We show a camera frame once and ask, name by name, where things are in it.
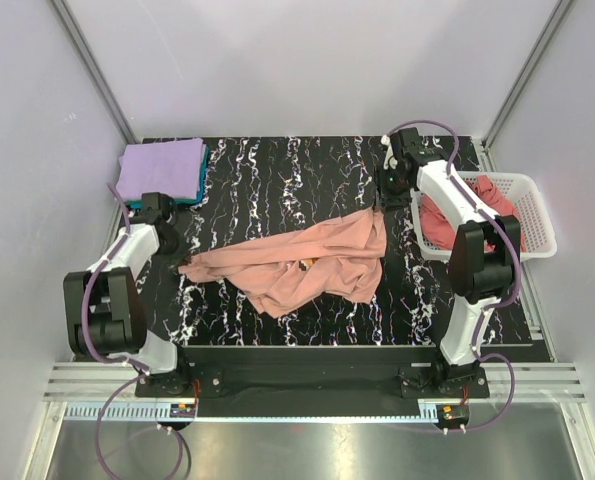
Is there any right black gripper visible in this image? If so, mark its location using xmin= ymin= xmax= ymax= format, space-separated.
xmin=371 ymin=165 xmax=412 ymax=214

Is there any pink printed t shirt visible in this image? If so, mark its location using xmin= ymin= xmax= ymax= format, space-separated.
xmin=178 ymin=207 xmax=387 ymax=319

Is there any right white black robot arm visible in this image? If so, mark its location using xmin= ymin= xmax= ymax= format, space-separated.
xmin=375 ymin=121 xmax=521 ymax=397

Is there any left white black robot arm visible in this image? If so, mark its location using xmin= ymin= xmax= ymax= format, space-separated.
xmin=63 ymin=192 xmax=193 ymax=396

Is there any teal folded t shirt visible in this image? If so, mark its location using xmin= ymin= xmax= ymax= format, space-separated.
xmin=121 ymin=144 xmax=211 ymax=211

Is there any red crumpled t shirt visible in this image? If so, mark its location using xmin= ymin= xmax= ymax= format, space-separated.
xmin=419 ymin=175 xmax=520 ymax=250

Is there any purple folded t shirt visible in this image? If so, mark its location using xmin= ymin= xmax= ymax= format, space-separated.
xmin=115 ymin=138 xmax=206 ymax=202

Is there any white plastic laundry basket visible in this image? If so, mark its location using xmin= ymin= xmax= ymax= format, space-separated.
xmin=411 ymin=171 xmax=557 ymax=263

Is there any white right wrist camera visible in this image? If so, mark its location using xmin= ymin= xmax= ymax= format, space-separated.
xmin=381 ymin=133 xmax=402 ymax=171

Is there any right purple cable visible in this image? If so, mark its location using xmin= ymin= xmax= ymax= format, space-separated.
xmin=389 ymin=117 xmax=526 ymax=432

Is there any purple cable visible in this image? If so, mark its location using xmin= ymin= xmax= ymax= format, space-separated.
xmin=81 ymin=182 xmax=194 ymax=479
xmin=389 ymin=117 xmax=526 ymax=432

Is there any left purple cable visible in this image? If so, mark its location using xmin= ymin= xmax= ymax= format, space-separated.
xmin=81 ymin=182 xmax=194 ymax=479

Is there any left white cable duct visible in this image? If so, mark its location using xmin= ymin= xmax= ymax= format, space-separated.
xmin=64 ymin=402 xmax=172 ymax=421

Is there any white cable duct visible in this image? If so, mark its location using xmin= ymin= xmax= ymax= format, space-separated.
xmin=64 ymin=402 xmax=172 ymax=421
xmin=418 ymin=403 xmax=438 ymax=422

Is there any right white cable duct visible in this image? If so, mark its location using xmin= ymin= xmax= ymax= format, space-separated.
xmin=418 ymin=403 xmax=438 ymax=422

